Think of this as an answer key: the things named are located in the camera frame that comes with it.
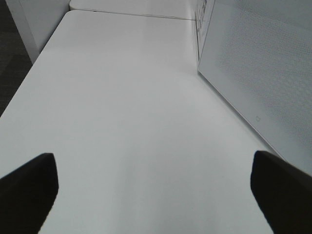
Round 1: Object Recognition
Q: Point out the white microwave oven body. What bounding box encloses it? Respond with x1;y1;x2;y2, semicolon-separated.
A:
194;0;312;176

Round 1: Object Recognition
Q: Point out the white microwave door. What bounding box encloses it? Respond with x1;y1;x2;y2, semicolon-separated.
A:
197;0;312;176

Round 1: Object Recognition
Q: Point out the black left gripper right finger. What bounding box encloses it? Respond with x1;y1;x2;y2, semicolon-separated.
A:
250;151;312;234

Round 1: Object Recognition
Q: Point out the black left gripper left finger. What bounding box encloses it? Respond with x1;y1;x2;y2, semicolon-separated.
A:
0;153;59;234

